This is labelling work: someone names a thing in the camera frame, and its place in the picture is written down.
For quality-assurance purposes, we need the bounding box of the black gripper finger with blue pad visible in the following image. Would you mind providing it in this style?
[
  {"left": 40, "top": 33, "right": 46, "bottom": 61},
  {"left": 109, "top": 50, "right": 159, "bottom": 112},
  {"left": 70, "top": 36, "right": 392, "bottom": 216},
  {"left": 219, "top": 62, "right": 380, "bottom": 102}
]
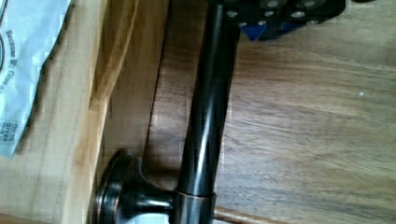
[{"left": 224, "top": 0, "right": 347, "bottom": 41}]

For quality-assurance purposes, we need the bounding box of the wooden drawer with black handle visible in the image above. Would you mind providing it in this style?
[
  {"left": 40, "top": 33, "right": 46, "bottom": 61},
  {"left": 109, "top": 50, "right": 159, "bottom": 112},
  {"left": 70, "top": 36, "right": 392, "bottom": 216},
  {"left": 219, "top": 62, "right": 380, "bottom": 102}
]
[{"left": 0, "top": 0, "right": 241, "bottom": 224}]

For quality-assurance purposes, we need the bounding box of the dark wooden cutting board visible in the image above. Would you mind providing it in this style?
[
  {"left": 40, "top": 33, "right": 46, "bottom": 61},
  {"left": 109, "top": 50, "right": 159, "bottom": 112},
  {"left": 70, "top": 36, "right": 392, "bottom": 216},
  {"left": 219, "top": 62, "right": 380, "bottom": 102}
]
[{"left": 143, "top": 0, "right": 396, "bottom": 224}]

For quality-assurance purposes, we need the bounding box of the plastic bag of snacks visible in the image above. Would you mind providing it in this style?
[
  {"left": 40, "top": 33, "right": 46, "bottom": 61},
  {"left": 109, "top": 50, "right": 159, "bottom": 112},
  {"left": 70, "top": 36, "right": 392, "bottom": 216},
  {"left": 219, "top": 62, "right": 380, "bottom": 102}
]
[{"left": 0, "top": 0, "right": 72, "bottom": 158}]

